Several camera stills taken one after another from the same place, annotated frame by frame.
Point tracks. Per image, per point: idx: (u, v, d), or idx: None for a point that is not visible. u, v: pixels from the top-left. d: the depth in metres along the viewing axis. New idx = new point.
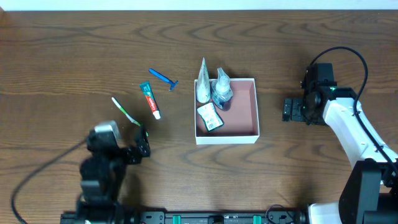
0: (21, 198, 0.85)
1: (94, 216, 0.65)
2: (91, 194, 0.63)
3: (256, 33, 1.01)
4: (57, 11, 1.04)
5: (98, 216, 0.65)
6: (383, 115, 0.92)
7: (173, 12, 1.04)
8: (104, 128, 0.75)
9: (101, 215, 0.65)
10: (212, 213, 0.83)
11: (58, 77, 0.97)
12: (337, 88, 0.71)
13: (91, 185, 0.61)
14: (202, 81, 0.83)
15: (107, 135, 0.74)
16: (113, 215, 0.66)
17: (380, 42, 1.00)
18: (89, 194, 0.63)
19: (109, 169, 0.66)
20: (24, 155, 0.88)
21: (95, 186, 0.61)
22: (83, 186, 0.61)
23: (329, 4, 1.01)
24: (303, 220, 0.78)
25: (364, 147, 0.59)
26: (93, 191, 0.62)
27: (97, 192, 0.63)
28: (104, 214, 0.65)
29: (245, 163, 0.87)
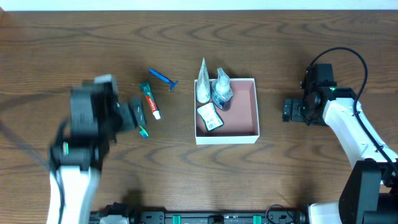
0: (22, 198, 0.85)
1: (71, 146, 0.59)
2: (82, 116, 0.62)
3: (256, 33, 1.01)
4: (57, 11, 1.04)
5: (78, 145, 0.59)
6: (383, 115, 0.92)
7: (173, 12, 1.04)
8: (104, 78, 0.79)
9: (81, 146, 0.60)
10: (212, 213, 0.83)
11: (58, 77, 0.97)
12: (337, 89, 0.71)
13: (79, 101, 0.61)
14: (202, 81, 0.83)
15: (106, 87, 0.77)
16: (96, 145, 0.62)
17: (380, 42, 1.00)
18: (80, 113, 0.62)
19: (98, 98, 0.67)
20: (25, 155, 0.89)
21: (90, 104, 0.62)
22: (73, 101, 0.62)
23: (329, 4, 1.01)
24: (303, 219, 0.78)
25: (364, 148, 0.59)
26: (85, 111, 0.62)
27: (89, 115, 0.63)
28: (84, 144, 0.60)
29: (245, 163, 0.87)
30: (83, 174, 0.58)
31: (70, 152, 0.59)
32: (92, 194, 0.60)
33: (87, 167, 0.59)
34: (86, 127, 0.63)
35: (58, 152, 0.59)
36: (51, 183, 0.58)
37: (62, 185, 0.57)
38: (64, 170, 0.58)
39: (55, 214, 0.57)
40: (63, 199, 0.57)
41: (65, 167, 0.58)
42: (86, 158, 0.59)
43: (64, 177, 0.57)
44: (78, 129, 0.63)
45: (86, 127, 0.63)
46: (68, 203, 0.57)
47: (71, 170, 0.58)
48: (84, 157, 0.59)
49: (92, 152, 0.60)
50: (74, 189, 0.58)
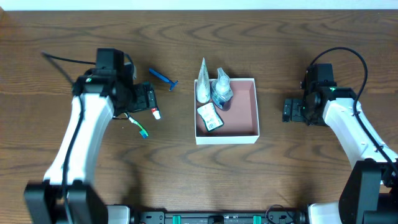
0: (22, 198, 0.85)
1: (93, 79, 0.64)
2: (104, 63, 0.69)
3: (256, 33, 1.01)
4: (56, 11, 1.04)
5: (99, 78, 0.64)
6: (383, 115, 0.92)
7: (173, 11, 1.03)
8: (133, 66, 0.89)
9: (101, 81, 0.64)
10: (212, 213, 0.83)
11: (58, 77, 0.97)
12: (337, 89, 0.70)
13: (105, 53, 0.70)
14: (202, 81, 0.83)
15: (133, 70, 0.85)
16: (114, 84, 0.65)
17: (380, 42, 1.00)
18: (102, 63, 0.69)
19: (118, 56, 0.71)
20: (24, 154, 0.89)
21: (111, 55, 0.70)
22: (98, 53, 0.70)
23: (329, 4, 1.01)
24: (303, 220, 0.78)
25: (364, 147, 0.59)
26: (107, 60, 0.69)
27: (110, 63, 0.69)
28: (102, 82, 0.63)
29: (245, 163, 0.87)
30: (102, 99, 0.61)
31: (93, 82, 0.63)
32: (102, 122, 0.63)
33: (106, 93, 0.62)
34: (107, 71, 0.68)
35: (81, 81, 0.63)
36: (73, 106, 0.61)
37: (83, 102, 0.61)
38: (87, 95, 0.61)
39: (71, 131, 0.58)
40: (82, 115, 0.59)
41: (89, 93, 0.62)
42: (108, 86, 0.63)
43: (87, 101, 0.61)
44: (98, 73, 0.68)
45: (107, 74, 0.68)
46: (86, 117, 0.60)
47: (92, 95, 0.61)
48: (101, 89, 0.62)
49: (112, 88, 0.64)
50: (92, 110, 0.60)
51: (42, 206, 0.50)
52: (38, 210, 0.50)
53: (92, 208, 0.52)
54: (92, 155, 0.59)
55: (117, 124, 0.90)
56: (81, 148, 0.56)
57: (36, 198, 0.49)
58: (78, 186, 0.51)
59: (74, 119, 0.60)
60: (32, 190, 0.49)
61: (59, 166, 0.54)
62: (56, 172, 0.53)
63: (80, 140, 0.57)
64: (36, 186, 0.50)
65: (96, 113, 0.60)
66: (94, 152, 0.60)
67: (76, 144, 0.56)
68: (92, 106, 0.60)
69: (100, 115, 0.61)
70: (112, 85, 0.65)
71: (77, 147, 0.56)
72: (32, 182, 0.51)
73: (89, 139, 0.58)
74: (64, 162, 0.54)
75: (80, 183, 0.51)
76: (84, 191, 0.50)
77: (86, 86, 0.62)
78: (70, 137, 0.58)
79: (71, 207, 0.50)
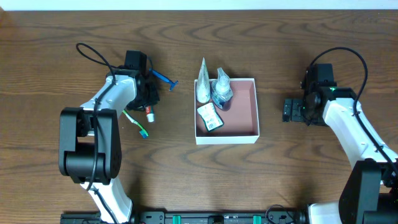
0: (22, 197, 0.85)
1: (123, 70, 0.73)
2: (132, 61, 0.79)
3: (256, 33, 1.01)
4: (56, 11, 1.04)
5: (127, 70, 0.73)
6: (383, 115, 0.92)
7: (173, 12, 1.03)
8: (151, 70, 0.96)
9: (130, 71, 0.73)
10: (212, 213, 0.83)
11: (58, 77, 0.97)
12: (337, 89, 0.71)
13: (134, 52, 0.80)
14: (202, 81, 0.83)
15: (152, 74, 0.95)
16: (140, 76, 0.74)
17: (380, 42, 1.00)
18: (130, 61, 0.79)
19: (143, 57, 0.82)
20: (23, 154, 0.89)
21: (138, 55, 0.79)
22: (128, 51, 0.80)
23: (329, 4, 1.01)
24: (303, 220, 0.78)
25: (364, 147, 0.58)
26: (134, 60, 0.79)
27: (136, 63, 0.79)
28: (132, 71, 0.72)
29: (245, 163, 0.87)
30: (130, 78, 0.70)
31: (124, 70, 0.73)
32: (128, 94, 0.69)
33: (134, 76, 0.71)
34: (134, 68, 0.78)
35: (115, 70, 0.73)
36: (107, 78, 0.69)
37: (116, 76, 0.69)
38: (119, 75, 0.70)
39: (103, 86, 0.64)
40: (114, 77, 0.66)
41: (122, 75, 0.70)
42: (135, 72, 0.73)
43: (119, 77, 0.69)
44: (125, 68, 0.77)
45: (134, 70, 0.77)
46: (117, 85, 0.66)
47: (124, 76, 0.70)
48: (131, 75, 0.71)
49: (138, 78, 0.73)
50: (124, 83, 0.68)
51: (71, 130, 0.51)
52: (68, 132, 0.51)
53: (115, 142, 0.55)
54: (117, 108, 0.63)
55: None
56: (111, 95, 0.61)
57: (71, 119, 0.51)
58: (106, 112, 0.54)
59: (107, 82, 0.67)
60: (67, 113, 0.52)
61: (91, 101, 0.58)
62: (88, 104, 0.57)
63: (111, 92, 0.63)
64: (70, 110, 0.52)
65: (126, 81, 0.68)
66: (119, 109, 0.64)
67: (107, 93, 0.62)
68: (123, 78, 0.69)
69: (128, 84, 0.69)
70: (138, 76, 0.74)
71: (108, 94, 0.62)
72: (66, 108, 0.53)
73: (118, 92, 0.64)
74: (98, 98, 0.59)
75: (108, 111, 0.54)
76: (112, 116, 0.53)
77: (119, 70, 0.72)
78: (102, 89, 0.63)
79: (98, 130, 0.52)
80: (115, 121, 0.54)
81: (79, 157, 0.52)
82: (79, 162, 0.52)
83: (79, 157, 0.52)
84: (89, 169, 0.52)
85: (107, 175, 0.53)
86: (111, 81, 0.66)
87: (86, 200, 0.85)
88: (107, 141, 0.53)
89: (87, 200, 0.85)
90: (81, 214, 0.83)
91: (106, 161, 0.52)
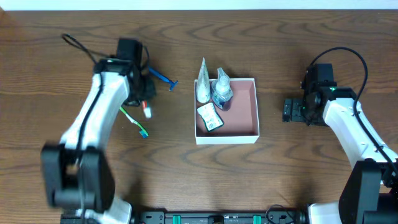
0: (21, 197, 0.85)
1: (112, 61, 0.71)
2: (125, 51, 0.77)
3: (256, 33, 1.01)
4: (57, 11, 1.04)
5: (120, 61, 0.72)
6: (383, 115, 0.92)
7: (173, 11, 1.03)
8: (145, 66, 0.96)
9: (122, 63, 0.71)
10: (212, 213, 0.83)
11: (58, 77, 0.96)
12: (337, 89, 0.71)
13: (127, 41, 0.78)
14: (201, 81, 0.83)
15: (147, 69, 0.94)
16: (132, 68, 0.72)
17: (380, 42, 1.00)
18: (123, 51, 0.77)
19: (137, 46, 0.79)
20: (23, 155, 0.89)
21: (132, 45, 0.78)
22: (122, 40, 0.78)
23: (329, 4, 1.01)
24: (303, 220, 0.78)
25: (364, 147, 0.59)
26: (126, 50, 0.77)
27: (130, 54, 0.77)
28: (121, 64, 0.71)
29: (245, 163, 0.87)
30: (120, 76, 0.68)
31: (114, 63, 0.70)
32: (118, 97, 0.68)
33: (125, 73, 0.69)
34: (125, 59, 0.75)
35: (102, 62, 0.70)
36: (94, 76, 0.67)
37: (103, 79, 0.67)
38: (107, 73, 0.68)
39: (89, 99, 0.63)
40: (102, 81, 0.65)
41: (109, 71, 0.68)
42: (127, 66, 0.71)
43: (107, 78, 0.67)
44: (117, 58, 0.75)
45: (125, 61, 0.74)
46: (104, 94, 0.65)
47: (112, 74, 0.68)
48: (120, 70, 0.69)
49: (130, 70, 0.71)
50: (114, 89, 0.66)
51: (55, 173, 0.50)
52: (51, 175, 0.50)
53: (104, 177, 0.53)
54: (106, 127, 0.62)
55: (117, 124, 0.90)
56: (95, 118, 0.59)
57: (51, 160, 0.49)
58: (91, 151, 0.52)
59: (89, 98, 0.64)
60: (46, 153, 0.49)
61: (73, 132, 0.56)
62: (71, 135, 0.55)
63: (94, 112, 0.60)
64: (51, 147, 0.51)
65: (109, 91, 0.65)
66: (109, 124, 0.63)
67: (93, 111, 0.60)
68: (112, 81, 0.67)
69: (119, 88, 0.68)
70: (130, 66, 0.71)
71: (91, 116, 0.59)
72: (46, 145, 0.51)
73: (105, 107, 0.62)
74: (81, 128, 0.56)
75: (94, 149, 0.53)
76: (97, 155, 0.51)
77: (98, 77, 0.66)
78: (84, 109, 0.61)
79: (83, 173, 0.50)
80: (101, 157, 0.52)
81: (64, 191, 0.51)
82: (67, 201, 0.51)
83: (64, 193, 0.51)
84: (78, 206, 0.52)
85: (97, 210, 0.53)
86: (99, 90, 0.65)
87: None
88: (95, 182, 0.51)
89: None
90: None
91: (96, 200, 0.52)
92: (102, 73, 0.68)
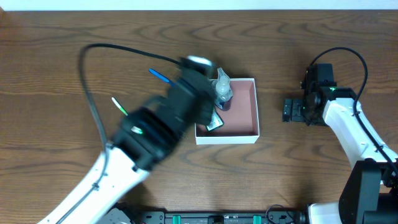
0: (22, 197, 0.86)
1: (143, 124, 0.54)
2: (175, 102, 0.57)
3: (256, 33, 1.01)
4: (56, 11, 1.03)
5: (166, 122, 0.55)
6: (383, 115, 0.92)
7: (173, 11, 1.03)
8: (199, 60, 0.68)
9: (166, 129, 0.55)
10: (212, 213, 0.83)
11: (58, 77, 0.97)
12: (337, 89, 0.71)
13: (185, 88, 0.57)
14: None
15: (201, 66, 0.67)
16: (158, 144, 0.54)
17: (380, 42, 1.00)
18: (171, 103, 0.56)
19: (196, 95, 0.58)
20: (24, 155, 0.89)
21: (185, 97, 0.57)
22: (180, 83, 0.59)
23: (330, 4, 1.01)
24: (303, 220, 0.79)
25: (364, 147, 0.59)
26: (176, 100, 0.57)
27: (180, 104, 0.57)
28: (150, 142, 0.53)
29: (245, 163, 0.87)
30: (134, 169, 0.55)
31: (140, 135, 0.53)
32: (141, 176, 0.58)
33: (152, 155, 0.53)
34: (171, 117, 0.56)
35: (130, 124, 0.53)
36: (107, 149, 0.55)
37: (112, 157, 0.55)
38: (117, 149, 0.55)
39: (91, 176, 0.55)
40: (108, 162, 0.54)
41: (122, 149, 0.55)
42: (151, 152, 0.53)
43: (119, 157, 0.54)
44: (161, 116, 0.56)
45: (172, 119, 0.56)
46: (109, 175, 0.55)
47: (127, 157, 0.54)
48: (148, 150, 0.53)
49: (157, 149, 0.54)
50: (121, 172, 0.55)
51: None
52: None
53: None
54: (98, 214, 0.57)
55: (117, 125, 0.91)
56: (84, 215, 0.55)
57: None
58: None
59: (95, 170, 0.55)
60: None
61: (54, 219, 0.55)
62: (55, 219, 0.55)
63: (83, 208, 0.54)
64: None
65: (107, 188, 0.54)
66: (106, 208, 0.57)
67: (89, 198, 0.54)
68: (120, 160, 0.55)
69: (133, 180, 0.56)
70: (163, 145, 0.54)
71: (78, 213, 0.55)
72: None
73: (101, 198, 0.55)
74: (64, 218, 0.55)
75: None
76: None
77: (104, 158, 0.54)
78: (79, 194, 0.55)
79: None
80: None
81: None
82: None
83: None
84: None
85: None
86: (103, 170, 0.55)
87: None
88: None
89: None
90: None
91: None
92: (111, 152, 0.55)
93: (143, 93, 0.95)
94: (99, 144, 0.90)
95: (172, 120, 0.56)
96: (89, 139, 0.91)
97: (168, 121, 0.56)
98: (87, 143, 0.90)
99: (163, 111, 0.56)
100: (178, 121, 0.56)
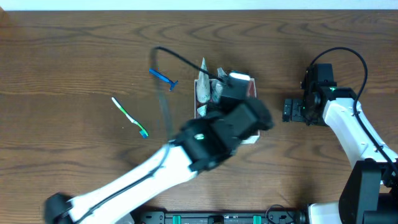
0: (22, 197, 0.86)
1: (206, 131, 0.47)
2: (236, 120, 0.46)
3: (256, 33, 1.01)
4: (56, 11, 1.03)
5: (221, 138, 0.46)
6: (383, 115, 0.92)
7: (173, 11, 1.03)
8: (243, 76, 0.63)
9: (220, 144, 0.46)
10: (212, 213, 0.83)
11: (58, 77, 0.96)
12: (336, 89, 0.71)
13: (252, 112, 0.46)
14: (202, 81, 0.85)
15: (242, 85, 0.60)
16: (209, 157, 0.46)
17: (380, 42, 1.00)
18: (233, 119, 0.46)
19: (261, 123, 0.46)
20: (24, 155, 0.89)
21: (249, 120, 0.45)
22: (249, 102, 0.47)
23: (330, 4, 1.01)
24: (303, 219, 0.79)
25: (364, 147, 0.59)
26: (237, 118, 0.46)
27: (243, 126, 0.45)
28: (204, 152, 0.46)
29: (245, 163, 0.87)
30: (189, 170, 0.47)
31: (196, 141, 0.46)
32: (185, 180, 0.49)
33: (197, 168, 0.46)
34: (227, 134, 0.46)
35: (194, 126, 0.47)
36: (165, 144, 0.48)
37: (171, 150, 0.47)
38: (176, 147, 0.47)
39: (143, 165, 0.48)
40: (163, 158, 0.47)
41: (178, 147, 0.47)
42: (204, 160, 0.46)
43: (175, 155, 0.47)
44: (217, 128, 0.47)
45: (229, 139, 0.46)
46: (165, 167, 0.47)
47: (181, 157, 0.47)
48: (200, 158, 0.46)
49: (210, 159, 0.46)
50: (176, 171, 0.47)
51: None
52: None
53: None
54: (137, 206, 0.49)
55: (117, 125, 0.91)
56: (122, 207, 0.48)
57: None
58: None
59: (153, 159, 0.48)
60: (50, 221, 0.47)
61: (89, 203, 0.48)
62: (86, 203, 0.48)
63: (126, 196, 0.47)
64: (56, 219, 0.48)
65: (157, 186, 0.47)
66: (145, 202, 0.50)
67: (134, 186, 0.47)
68: (176, 158, 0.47)
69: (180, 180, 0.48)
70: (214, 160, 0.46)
71: (117, 204, 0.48)
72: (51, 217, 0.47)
73: (147, 191, 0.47)
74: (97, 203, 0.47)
75: None
76: None
77: (166, 151, 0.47)
78: (125, 181, 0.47)
79: None
80: None
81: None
82: None
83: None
84: None
85: None
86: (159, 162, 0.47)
87: None
88: None
89: None
90: None
91: None
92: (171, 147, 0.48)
93: (143, 93, 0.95)
94: (99, 144, 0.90)
95: (227, 137, 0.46)
96: (89, 139, 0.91)
97: (225, 137, 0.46)
98: (87, 143, 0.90)
99: (222, 122, 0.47)
100: (232, 140, 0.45)
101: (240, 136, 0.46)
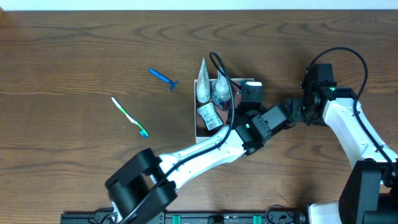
0: (22, 197, 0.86)
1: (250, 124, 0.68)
2: (268, 118, 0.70)
3: (256, 33, 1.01)
4: (56, 11, 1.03)
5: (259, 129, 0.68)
6: (383, 115, 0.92)
7: (173, 11, 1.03)
8: (256, 83, 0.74)
9: (258, 134, 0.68)
10: (212, 213, 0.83)
11: (58, 77, 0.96)
12: (337, 89, 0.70)
13: (280, 112, 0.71)
14: (202, 81, 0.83)
15: (257, 91, 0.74)
16: (252, 142, 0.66)
17: (380, 42, 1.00)
18: (267, 117, 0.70)
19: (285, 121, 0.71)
20: (24, 155, 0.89)
21: (280, 119, 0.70)
22: (279, 106, 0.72)
23: (331, 4, 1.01)
24: (303, 220, 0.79)
25: (364, 147, 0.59)
26: (270, 116, 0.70)
27: (275, 121, 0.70)
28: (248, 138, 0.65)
29: (245, 163, 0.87)
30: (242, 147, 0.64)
31: (245, 129, 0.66)
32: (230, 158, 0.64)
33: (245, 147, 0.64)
34: (263, 127, 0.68)
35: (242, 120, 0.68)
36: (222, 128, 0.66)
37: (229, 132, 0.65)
38: (233, 130, 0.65)
39: (208, 142, 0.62)
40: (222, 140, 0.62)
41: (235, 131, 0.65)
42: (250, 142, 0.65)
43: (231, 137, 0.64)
44: (257, 122, 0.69)
45: (264, 130, 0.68)
46: (227, 142, 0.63)
47: (235, 140, 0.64)
48: (247, 142, 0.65)
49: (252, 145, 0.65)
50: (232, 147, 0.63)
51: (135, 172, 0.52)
52: (133, 170, 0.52)
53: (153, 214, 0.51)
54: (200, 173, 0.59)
55: (117, 124, 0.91)
56: (198, 167, 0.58)
57: (144, 165, 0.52)
58: (169, 193, 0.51)
59: (219, 136, 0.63)
60: (147, 157, 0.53)
61: (175, 158, 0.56)
62: (171, 158, 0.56)
63: (201, 160, 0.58)
64: (151, 160, 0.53)
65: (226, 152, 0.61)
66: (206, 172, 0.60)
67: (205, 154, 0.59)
68: (233, 139, 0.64)
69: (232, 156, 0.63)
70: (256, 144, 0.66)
71: (196, 163, 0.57)
72: (147, 155, 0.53)
73: (214, 160, 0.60)
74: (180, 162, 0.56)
75: (166, 196, 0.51)
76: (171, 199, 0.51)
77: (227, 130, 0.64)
78: (202, 147, 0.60)
79: (151, 193, 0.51)
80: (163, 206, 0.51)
81: (129, 190, 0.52)
82: (125, 195, 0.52)
83: (129, 191, 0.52)
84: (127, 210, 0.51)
85: None
86: (220, 140, 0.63)
87: (86, 200, 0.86)
88: (148, 208, 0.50)
89: (87, 200, 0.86)
90: (81, 214, 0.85)
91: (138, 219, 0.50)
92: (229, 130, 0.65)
93: (143, 93, 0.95)
94: (99, 144, 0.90)
95: (263, 129, 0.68)
96: (89, 139, 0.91)
97: (261, 129, 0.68)
98: (87, 143, 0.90)
99: (259, 119, 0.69)
100: (266, 132, 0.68)
101: (272, 130, 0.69)
